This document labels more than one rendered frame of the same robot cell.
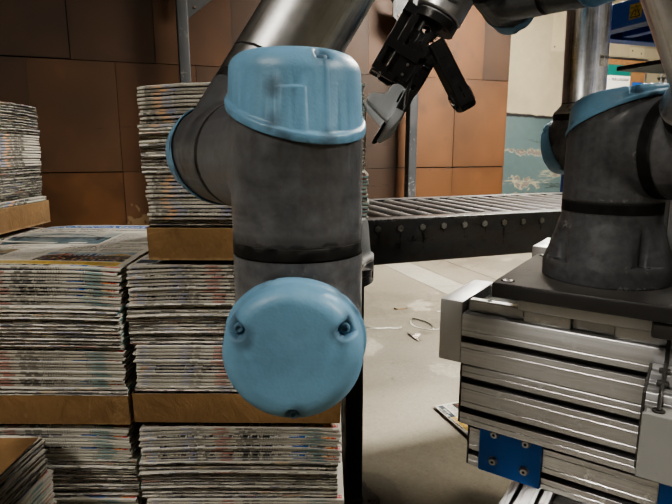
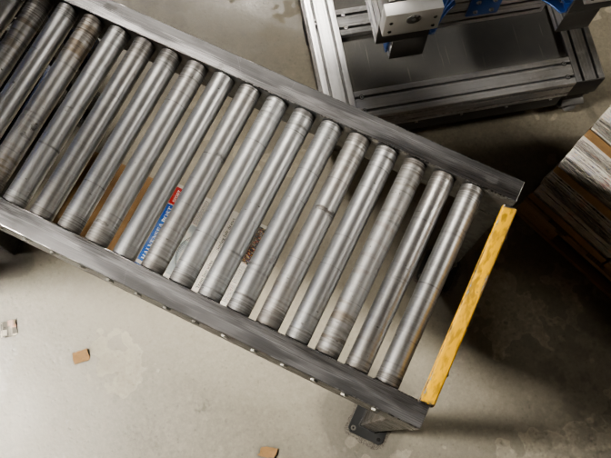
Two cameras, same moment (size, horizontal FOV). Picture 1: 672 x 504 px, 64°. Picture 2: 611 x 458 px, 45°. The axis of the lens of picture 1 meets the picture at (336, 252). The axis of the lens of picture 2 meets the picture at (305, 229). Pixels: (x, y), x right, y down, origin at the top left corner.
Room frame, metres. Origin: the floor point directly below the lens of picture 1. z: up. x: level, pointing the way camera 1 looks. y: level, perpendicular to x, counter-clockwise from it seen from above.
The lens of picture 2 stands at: (2.03, 0.01, 2.24)
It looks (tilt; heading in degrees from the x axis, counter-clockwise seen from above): 74 degrees down; 224
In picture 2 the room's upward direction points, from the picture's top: 2 degrees clockwise
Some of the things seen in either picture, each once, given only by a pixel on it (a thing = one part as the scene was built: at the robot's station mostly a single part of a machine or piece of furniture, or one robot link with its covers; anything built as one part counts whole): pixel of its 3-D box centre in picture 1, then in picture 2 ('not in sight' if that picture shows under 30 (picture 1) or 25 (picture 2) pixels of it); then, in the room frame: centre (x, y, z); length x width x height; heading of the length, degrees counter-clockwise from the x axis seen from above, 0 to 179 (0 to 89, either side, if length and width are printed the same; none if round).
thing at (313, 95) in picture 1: (284, 155); not in sight; (0.32, 0.03, 0.98); 0.11 x 0.08 x 0.11; 30
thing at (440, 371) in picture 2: not in sight; (470, 303); (1.61, 0.07, 0.81); 0.43 x 0.03 x 0.02; 20
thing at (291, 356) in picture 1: (299, 320); not in sight; (0.31, 0.02, 0.88); 0.11 x 0.08 x 0.09; 0
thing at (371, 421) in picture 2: not in sight; (384, 417); (1.84, 0.13, 0.34); 0.06 x 0.06 x 0.68; 20
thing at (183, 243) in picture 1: (265, 234); not in sight; (0.76, 0.10, 0.86); 0.29 x 0.16 x 0.04; 89
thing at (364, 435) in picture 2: not in sight; (371, 421); (1.84, 0.13, 0.01); 0.14 x 0.13 x 0.01; 20
